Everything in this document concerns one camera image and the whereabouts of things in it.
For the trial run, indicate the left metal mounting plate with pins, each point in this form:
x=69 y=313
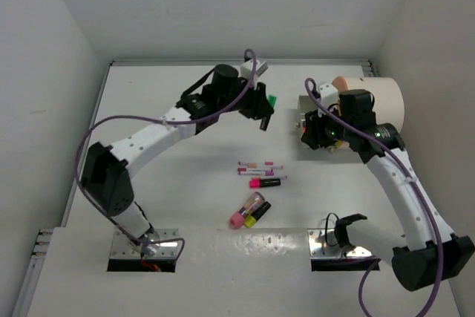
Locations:
x=163 y=246

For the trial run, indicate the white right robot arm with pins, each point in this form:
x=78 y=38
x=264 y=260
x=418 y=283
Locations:
x=429 y=250

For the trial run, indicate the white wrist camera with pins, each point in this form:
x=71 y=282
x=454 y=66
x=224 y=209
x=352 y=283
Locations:
x=328 y=95
x=253 y=68

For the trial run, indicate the white pen orange band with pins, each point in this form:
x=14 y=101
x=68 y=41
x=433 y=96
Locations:
x=265 y=165

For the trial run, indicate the pink capped clip tube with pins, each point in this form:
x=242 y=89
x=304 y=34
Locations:
x=253 y=202

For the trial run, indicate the white pen magenta cap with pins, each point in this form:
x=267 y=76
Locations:
x=255 y=172

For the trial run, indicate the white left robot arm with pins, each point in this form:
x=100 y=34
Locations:
x=108 y=170

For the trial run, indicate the green black highlighter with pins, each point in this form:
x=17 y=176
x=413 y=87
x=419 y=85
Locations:
x=271 y=101

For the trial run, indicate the yellow drawer with gold knob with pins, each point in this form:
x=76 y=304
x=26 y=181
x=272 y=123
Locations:
x=340 y=83

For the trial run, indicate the white cylindrical drawer organizer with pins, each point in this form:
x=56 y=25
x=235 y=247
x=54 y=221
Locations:
x=389 y=103

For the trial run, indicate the green drawer with gold knob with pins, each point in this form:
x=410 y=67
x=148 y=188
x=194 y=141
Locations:
x=304 y=105

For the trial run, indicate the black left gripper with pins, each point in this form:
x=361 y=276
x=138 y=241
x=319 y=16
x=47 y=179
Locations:
x=259 y=106

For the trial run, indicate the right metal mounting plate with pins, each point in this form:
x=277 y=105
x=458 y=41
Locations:
x=323 y=246

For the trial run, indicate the metal mounting plate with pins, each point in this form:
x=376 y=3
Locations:
x=163 y=246
x=323 y=246

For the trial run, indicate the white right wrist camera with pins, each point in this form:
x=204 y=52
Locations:
x=328 y=95

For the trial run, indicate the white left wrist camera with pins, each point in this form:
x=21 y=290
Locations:
x=253 y=68

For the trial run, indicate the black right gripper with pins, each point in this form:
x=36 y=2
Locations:
x=313 y=135

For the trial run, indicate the yellow black highlighter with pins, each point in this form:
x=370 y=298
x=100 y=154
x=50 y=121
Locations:
x=253 y=218

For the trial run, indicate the pink black highlighter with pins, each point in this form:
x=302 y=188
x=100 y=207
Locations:
x=264 y=183

